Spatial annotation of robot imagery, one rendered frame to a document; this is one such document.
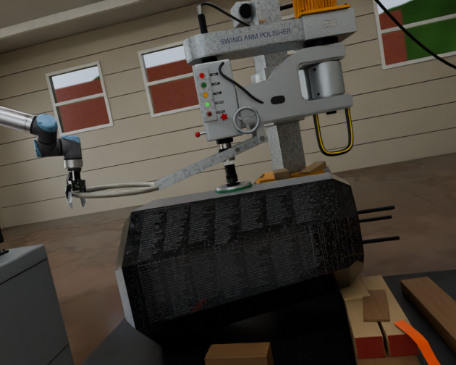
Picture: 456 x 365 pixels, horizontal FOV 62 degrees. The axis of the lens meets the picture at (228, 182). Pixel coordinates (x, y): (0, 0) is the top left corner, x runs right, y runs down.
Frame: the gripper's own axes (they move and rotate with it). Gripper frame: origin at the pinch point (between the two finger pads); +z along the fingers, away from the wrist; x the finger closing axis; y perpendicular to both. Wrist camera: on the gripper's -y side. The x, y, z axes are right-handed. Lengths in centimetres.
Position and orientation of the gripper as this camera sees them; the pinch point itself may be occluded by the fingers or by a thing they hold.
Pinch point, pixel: (77, 205)
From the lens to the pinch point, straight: 217.7
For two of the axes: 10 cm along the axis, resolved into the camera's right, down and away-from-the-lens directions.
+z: 0.6, 9.9, 1.1
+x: 7.9, -1.2, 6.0
